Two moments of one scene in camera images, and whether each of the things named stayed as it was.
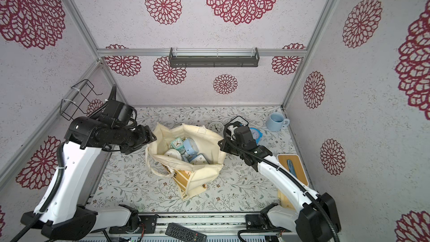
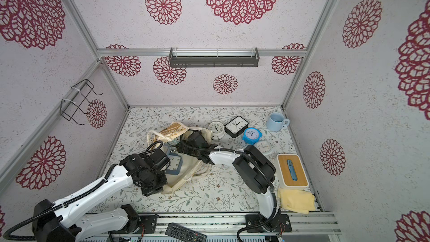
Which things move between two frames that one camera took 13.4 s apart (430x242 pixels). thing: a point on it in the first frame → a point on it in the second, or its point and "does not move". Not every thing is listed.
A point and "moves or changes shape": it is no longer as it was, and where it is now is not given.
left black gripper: (146, 136) → (148, 192)
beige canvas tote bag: (190, 179) moves or changes shape
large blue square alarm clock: (200, 159) → (176, 163)
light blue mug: (276, 121) does not move
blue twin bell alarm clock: (256, 134) does not move
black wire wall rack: (78, 94) does not move
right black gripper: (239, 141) → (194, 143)
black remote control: (184, 234) does not move
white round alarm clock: (173, 153) moves or changes shape
